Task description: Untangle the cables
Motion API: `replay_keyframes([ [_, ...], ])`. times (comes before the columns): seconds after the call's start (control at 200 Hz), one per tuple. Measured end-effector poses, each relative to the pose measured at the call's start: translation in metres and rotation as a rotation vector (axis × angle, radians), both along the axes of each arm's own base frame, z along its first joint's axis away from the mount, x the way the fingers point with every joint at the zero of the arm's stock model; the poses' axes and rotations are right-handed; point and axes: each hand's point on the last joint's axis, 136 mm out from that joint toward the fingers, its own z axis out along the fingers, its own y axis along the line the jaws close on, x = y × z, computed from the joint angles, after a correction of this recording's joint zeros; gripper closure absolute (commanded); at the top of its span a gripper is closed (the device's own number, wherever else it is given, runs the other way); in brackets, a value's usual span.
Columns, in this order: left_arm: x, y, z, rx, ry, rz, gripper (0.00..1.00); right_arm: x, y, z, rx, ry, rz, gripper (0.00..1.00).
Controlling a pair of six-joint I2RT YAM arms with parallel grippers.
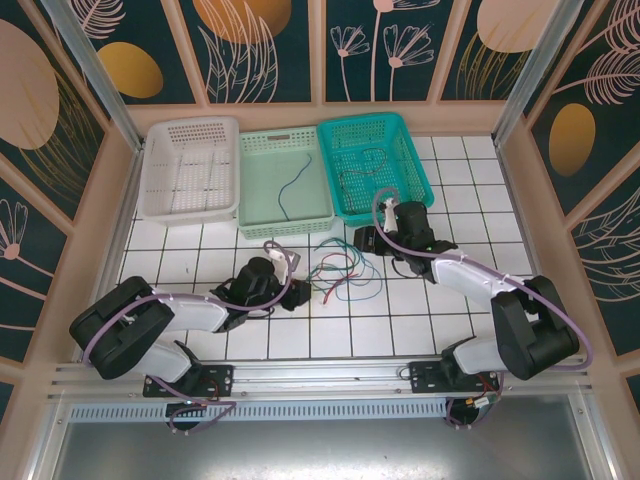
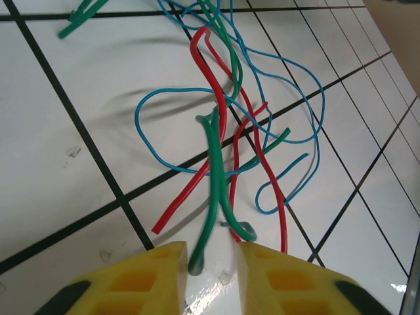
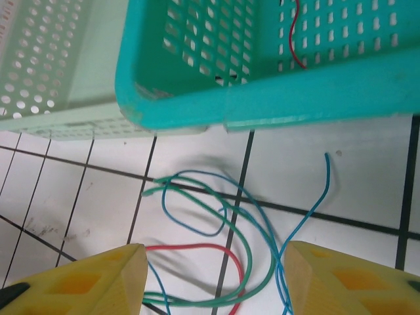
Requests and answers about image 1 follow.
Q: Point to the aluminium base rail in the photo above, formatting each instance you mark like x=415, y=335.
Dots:
x=320, y=375

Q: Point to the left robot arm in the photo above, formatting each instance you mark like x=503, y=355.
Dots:
x=125, y=330

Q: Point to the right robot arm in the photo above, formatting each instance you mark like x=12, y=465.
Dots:
x=530, y=330

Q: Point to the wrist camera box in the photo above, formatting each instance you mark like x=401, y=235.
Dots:
x=388, y=212
x=284, y=257

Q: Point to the mint green plastic basket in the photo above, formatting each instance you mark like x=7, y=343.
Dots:
x=260, y=200

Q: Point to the white plastic basket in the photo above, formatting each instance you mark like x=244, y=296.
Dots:
x=160, y=150

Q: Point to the aluminium side rail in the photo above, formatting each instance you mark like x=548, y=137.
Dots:
x=520, y=225
x=122, y=210

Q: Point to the teal plastic basket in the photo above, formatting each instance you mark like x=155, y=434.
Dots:
x=400, y=150

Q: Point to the grey metal sheet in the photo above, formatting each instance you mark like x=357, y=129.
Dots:
x=320, y=450

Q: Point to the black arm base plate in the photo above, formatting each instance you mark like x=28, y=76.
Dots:
x=220, y=377
x=425, y=377

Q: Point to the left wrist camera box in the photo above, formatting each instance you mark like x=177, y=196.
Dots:
x=284, y=257

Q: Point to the aluminium frame post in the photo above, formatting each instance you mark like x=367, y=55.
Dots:
x=100, y=80
x=530, y=65

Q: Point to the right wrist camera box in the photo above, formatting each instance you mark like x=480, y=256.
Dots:
x=388, y=212

